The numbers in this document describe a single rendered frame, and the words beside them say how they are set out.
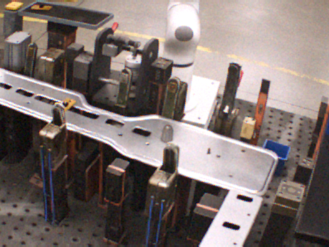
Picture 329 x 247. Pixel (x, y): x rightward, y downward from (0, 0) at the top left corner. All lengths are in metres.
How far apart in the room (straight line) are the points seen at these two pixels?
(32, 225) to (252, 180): 0.71
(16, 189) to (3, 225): 0.20
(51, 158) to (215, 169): 0.45
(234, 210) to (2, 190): 0.84
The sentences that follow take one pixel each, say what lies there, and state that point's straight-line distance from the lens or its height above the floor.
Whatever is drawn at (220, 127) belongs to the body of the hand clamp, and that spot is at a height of 1.01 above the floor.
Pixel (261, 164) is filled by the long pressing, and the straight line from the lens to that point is 1.57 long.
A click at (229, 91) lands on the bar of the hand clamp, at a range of 1.62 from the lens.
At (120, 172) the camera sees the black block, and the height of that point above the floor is 0.99.
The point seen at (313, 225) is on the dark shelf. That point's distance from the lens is 1.36.
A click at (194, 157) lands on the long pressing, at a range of 1.54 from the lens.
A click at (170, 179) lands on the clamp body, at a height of 1.04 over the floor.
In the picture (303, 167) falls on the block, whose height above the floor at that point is 1.08.
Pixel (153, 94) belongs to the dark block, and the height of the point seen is 1.01.
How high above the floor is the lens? 1.91
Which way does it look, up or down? 33 degrees down
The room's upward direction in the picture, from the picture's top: 7 degrees clockwise
